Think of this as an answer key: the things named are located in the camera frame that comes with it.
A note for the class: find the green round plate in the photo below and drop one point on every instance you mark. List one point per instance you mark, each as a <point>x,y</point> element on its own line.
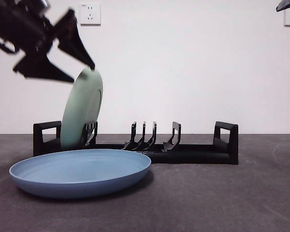
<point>79,108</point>

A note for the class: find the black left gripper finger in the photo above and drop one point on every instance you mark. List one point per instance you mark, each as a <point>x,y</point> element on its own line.
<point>71,38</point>
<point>41,67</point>

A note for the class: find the blue round plate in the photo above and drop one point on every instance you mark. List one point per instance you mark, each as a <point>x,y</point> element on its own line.
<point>79,174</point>

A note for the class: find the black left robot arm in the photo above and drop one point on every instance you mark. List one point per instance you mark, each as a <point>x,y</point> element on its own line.
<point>19,26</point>

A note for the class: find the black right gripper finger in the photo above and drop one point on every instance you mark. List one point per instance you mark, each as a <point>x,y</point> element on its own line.
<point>288,5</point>

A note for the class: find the black plate rack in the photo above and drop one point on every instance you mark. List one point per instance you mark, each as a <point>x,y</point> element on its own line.
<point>195,155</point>

